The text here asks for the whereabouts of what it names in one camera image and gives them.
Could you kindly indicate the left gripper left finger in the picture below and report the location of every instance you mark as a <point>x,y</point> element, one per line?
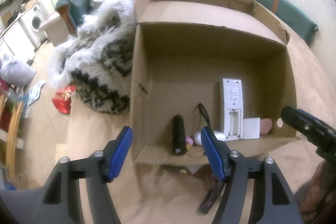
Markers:
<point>116,152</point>

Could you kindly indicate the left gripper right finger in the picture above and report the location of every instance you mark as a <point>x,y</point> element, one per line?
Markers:
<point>216,152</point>

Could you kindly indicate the black flashlight with strap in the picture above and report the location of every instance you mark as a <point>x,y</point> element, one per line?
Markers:
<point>179,136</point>

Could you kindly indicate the white remote control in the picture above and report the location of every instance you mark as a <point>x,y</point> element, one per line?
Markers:
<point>231,109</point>

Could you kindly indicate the pink small bottle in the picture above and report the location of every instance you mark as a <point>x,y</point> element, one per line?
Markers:
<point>189,142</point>

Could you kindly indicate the white square box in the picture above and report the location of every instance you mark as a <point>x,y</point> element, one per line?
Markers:
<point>251,128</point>

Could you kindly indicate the pink soft toy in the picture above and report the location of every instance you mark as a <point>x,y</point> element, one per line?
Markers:
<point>265,126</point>

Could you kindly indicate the dark brown flat strip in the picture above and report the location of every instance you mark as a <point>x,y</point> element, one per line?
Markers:
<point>211,198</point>

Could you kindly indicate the red snack packet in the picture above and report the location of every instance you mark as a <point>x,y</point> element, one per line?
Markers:
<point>62,99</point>

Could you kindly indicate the shaggy black white rug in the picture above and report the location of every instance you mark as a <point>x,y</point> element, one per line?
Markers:
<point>98,60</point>

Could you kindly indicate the wooden chair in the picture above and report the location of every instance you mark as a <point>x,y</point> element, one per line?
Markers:
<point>10,142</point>

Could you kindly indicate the cardboard box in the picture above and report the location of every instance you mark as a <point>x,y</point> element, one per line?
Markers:
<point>182,51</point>

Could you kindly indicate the teal cushion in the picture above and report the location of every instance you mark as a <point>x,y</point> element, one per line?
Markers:
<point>293,17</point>

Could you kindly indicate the grey stuffed bag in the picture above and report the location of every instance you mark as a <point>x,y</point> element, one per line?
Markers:
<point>16,73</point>

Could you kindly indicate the white washing machine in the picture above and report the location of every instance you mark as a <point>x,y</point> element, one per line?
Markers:
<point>31,22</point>

